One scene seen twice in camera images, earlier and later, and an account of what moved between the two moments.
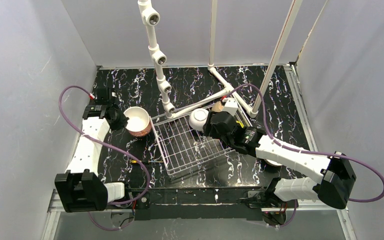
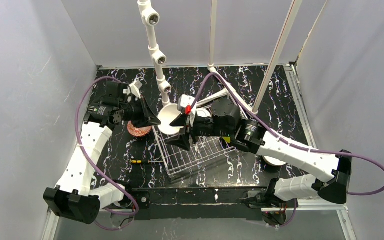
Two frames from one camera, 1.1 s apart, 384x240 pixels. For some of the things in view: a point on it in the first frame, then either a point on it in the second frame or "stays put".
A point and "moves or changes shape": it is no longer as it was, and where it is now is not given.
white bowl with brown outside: [139, 124] moves or changes shape
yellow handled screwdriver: [135, 161] stays put
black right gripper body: [210, 124] -> [192, 125]
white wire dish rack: [181, 146] stays put
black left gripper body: [117, 118] -> [142, 110]
